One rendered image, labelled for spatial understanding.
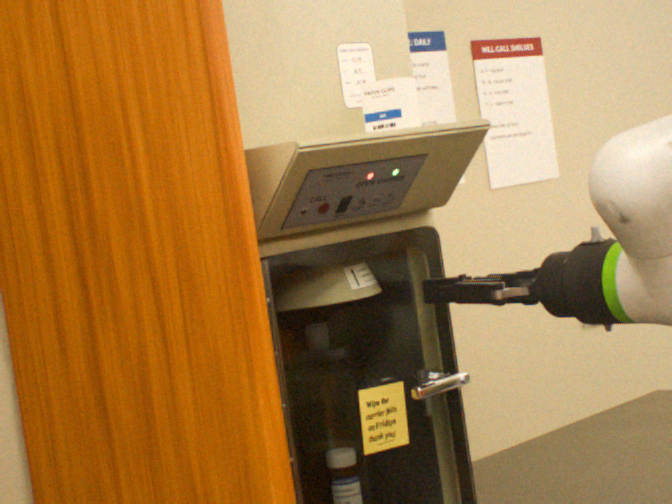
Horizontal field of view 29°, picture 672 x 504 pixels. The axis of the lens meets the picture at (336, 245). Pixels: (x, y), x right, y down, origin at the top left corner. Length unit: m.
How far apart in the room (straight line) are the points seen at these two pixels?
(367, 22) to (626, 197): 0.48
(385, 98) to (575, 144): 1.16
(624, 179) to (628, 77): 1.55
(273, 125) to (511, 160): 1.05
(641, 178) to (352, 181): 0.35
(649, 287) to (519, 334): 1.13
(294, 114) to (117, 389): 0.38
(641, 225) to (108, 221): 0.60
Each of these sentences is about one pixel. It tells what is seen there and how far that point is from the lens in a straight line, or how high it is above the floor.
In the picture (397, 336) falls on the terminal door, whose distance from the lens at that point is 1.61.
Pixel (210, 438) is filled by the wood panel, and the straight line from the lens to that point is 1.44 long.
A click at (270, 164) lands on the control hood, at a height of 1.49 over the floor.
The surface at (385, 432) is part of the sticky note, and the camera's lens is 1.59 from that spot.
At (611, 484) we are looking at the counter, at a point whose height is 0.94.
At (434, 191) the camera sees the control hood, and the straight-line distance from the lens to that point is 1.62.
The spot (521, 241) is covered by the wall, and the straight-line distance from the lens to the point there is 2.50.
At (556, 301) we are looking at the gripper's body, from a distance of 1.48.
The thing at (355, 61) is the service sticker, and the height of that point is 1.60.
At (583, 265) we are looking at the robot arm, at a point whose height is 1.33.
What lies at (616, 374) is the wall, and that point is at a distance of 2.73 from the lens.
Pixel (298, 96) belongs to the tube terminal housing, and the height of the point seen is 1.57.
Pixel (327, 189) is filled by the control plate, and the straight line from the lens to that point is 1.46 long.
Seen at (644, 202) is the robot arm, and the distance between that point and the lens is 1.30.
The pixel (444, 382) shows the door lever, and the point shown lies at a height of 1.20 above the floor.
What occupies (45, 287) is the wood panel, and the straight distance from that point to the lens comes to 1.65.
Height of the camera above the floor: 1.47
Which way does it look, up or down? 3 degrees down
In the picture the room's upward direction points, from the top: 8 degrees counter-clockwise
